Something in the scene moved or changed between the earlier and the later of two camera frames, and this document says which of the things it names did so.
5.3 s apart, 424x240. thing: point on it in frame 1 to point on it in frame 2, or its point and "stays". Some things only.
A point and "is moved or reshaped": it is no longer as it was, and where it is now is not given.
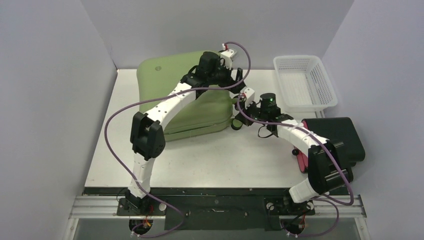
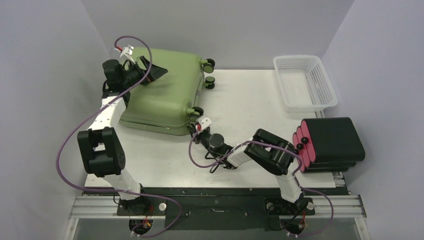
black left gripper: [220, 66] to [153, 74]
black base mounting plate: [208, 209] stays
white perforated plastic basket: [306, 84] stays
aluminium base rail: [106, 207] stays
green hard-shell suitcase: [158, 73] is moved or reshaped
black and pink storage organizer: [341, 133] stays
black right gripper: [244, 111] to [195, 129]
